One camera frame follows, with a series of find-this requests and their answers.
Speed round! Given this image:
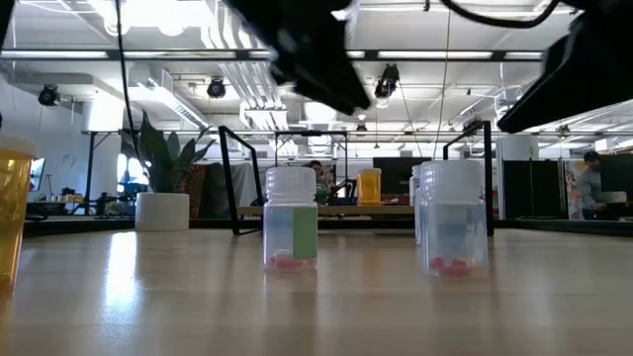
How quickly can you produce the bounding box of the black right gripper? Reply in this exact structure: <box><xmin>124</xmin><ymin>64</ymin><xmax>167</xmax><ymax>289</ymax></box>
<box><xmin>497</xmin><ymin>2</ymin><xmax>633</xmax><ymax>134</ymax></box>

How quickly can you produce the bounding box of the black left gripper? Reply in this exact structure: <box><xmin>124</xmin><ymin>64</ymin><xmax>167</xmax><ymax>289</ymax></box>
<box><xmin>225</xmin><ymin>0</ymin><xmax>372</xmax><ymax>116</ymax></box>

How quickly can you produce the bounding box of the clear bottle green label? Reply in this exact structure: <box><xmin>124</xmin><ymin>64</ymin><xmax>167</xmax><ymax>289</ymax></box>
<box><xmin>262</xmin><ymin>166</ymin><xmax>319</xmax><ymax>272</ymax></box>

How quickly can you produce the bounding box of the clear plastic pill bottle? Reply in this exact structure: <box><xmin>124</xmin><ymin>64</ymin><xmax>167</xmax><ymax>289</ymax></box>
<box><xmin>417</xmin><ymin>159</ymin><xmax>490</xmax><ymax>279</ymax></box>

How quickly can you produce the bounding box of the black ceiling spotlight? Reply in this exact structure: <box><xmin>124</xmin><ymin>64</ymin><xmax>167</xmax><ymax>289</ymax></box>
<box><xmin>374</xmin><ymin>62</ymin><xmax>401</xmax><ymax>100</ymax></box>
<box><xmin>38</xmin><ymin>83</ymin><xmax>61</xmax><ymax>108</ymax></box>
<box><xmin>206</xmin><ymin>76</ymin><xmax>227</xmax><ymax>100</ymax></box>

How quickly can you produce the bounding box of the black overhead beam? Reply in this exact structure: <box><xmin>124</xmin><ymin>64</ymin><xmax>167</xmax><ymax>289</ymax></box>
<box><xmin>0</xmin><ymin>47</ymin><xmax>545</xmax><ymax>62</ymax></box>

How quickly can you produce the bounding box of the person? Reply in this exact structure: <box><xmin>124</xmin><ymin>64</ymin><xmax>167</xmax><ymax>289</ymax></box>
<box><xmin>307</xmin><ymin>159</ymin><xmax>327</xmax><ymax>199</ymax></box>
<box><xmin>575</xmin><ymin>149</ymin><xmax>617</xmax><ymax>222</ymax></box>

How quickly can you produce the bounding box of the black office partition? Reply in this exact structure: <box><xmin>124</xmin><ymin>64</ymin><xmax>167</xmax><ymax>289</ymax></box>
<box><xmin>500</xmin><ymin>158</ymin><xmax>564</xmax><ymax>223</ymax></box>
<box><xmin>598</xmin><ymin>153</ymin><xmax>633</xmax><ymax>222</ymax></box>

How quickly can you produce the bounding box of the floral print panel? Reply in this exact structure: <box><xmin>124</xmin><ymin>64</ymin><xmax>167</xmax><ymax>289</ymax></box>
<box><xmin>563</xmin><ymin>157</ymin><xmax>585</xmax><ymax>222</ymax></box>

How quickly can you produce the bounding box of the black monitor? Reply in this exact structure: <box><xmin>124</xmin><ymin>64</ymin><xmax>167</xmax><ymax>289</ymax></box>
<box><xmin>372</xmin><ymin>156</ymin><xmax>421</xmax><ymax>197</ymax></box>

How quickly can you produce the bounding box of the clear bottle behind right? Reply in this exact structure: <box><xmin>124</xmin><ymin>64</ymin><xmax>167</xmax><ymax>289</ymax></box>
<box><xmin>408</xmin><ymin>164</ymin><xmax>421</xmax><ymax>207</ymax></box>

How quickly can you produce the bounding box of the grey cloth cover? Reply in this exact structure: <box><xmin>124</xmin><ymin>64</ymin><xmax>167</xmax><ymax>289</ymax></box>
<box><xmin>203</xmin><ymin>161</ymin><xmax>263</xmax><ymax>209</ymax></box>

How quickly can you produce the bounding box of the red patterned cloth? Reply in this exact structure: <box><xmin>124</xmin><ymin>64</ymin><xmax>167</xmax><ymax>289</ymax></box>
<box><xmin>186</xmin><ymin>161</ymin><xmax>207</xmax><ymax>221</ymax></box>

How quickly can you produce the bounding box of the green plant white pot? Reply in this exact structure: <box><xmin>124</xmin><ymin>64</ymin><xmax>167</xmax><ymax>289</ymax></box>
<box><xmin>120</xmin><ymin>111</ymin><xmax>218</xmax><ymax>232</ymax></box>

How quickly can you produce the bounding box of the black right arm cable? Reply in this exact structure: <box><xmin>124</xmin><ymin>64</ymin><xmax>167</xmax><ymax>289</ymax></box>
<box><xmin>438</xmin><ymin>0</ymin><xmax>563</xmax><ymax>30</ymax></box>

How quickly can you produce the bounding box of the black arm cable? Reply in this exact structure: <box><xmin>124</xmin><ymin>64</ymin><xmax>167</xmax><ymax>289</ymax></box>
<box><xmin>438</xmin><ymin>0</ymin><xmax>563</xmax><ymax>30</ymax></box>
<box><xmin>114</xmin><ymin>0</ymin><xmax>144</xmax><ymax>169</ymax></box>

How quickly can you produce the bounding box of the black frame wooden shelf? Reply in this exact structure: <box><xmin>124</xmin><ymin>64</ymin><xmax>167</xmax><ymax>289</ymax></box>
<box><xmin>218</xmin><ymin>120</ymin><xmax>497</xmax><ymax>237</ymax></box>

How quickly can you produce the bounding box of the black aluminium table frame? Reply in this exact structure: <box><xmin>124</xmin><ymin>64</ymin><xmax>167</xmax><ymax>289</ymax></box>
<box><xmin>22</xmin><ymin>216</ymin><xmax>633</xmax><ymax>238</ymax></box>

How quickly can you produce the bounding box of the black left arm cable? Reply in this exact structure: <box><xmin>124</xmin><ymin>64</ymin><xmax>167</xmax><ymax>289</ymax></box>
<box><xmin>114</xmin><ymin>0</ymin><xmax>144</xmax><ymax>169</ymax></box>

